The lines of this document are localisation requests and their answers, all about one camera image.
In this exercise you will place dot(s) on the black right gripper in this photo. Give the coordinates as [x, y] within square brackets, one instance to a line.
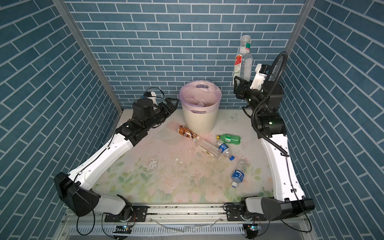
[243, 88]

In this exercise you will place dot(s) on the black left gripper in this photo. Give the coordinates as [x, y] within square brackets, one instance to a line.
[168, 110]

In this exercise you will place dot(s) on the brown drink bottle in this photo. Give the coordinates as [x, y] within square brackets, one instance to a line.
[184, 131]

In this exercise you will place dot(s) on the white bin with pink liner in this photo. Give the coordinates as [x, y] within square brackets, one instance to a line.
[200, 101]

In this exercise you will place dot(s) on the clear bottle red white label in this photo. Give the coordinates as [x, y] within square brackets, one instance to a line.
[244, 60]

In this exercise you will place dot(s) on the frosted clear tall bottle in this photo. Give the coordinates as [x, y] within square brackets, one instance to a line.
[208, 148]

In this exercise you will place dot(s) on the water bottle blue label white cap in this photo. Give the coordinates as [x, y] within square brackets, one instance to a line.
[239, 173]

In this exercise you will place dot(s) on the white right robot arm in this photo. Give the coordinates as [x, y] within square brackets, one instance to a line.
[289, 199]

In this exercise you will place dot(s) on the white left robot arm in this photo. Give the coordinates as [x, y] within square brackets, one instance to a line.
[75, 188]

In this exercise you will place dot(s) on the green soda bottle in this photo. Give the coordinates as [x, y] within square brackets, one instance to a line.
[229, 139]

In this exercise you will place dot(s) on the clear bottle blue cap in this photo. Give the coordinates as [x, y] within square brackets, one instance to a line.
[224, 149]

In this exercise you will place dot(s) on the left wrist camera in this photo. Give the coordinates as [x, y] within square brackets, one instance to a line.
[151, 95]

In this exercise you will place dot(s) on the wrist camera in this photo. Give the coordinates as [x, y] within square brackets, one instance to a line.
[262, 71]
[151, 95]

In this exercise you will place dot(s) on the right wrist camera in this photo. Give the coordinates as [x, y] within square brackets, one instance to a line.
[262, 71]

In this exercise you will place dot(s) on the aluminium front rail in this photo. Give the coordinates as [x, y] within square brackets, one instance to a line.
[186, 214]

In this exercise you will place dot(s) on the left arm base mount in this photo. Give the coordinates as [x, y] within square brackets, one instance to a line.
[128, 214]

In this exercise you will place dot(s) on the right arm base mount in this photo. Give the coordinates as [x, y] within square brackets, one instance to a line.
[237, 213]

